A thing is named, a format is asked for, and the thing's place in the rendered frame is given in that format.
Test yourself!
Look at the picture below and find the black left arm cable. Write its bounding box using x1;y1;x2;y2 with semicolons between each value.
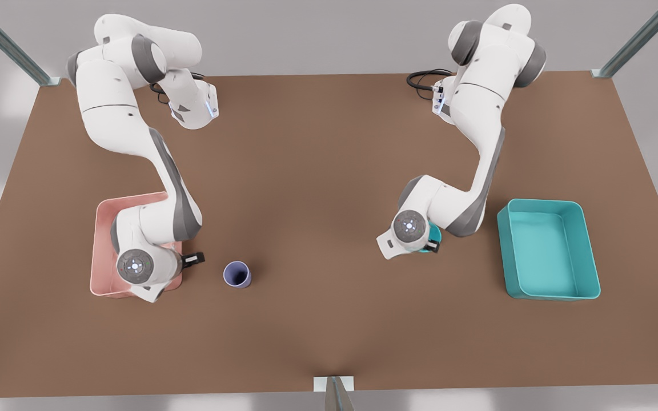
407;68;454;92

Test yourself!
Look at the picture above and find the teal bowl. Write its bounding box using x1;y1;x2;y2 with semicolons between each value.
419;222;443;253

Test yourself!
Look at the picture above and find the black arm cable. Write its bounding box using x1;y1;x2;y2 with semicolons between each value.
407;68;454;92
150;72;206;105

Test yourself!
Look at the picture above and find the pink plastic box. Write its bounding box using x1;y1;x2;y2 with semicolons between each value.
90;192;183;298

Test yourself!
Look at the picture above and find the purple cup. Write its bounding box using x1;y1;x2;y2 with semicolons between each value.
223;261;252;289

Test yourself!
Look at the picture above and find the teal plastic box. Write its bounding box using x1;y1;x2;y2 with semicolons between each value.
497;198;601;301

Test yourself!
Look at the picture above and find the silver frame post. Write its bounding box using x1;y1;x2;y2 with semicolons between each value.
0;0;61;87
591;0;658;79
313;376;356;411

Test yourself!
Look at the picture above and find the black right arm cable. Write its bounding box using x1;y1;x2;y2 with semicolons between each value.
150;72;206;105

